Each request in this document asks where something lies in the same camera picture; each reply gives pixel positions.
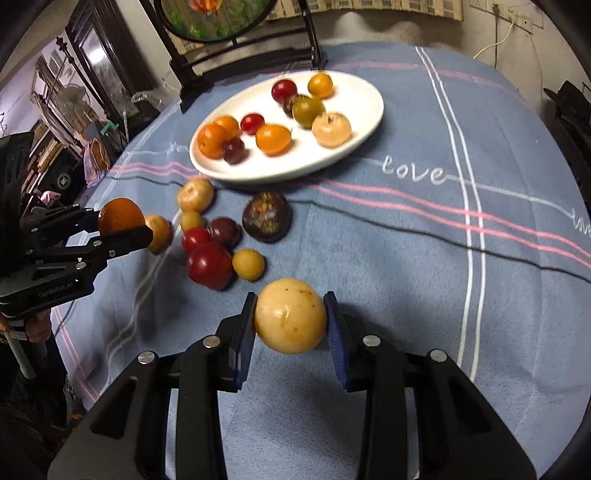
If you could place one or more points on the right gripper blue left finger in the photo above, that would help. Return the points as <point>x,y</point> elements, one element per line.
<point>237,334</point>

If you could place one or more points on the clear plastic bag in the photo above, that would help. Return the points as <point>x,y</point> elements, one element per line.
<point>159,98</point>

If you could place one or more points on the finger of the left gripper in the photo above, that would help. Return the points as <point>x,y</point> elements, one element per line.
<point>100,249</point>

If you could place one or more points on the dark maroon plum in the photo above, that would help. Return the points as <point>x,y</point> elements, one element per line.
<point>224,231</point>

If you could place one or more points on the person's left hand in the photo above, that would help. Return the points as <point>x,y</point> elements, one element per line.
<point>38,327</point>

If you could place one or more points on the black framed goldfish screen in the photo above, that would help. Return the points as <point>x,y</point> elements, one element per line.
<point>196,32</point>

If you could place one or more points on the white wall socket strip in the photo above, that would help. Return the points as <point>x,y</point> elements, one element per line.
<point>525,15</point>

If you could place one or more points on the olive green round fruit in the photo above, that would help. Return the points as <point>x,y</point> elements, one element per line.
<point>306,109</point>

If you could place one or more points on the orange tangerine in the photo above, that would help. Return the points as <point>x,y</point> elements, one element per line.
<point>118,215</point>

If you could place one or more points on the beige checked curtain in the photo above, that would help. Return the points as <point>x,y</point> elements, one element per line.
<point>450,9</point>

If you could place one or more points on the black hat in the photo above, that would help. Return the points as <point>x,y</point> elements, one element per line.
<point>571,105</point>

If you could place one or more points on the small yellow fruit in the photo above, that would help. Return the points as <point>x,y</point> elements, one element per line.
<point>248,264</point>

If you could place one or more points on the blue plaid tablecloth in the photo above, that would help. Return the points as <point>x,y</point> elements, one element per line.
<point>458,225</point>

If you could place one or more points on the dark wooden framed mirror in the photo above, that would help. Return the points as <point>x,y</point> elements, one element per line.
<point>112,62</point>

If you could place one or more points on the brown potato-like fruit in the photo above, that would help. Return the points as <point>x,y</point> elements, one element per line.
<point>196,195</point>

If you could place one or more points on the small red tomato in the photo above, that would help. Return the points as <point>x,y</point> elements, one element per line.
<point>251,123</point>

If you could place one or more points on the tan round fruit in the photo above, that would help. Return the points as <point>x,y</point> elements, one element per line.
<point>331,130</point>

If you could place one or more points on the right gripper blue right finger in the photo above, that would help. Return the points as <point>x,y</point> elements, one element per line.
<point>345,344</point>

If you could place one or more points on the dark purple passion fruit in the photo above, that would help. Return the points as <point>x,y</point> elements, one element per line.
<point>267,216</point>

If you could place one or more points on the large red plum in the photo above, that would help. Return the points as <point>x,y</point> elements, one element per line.
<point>210,265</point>

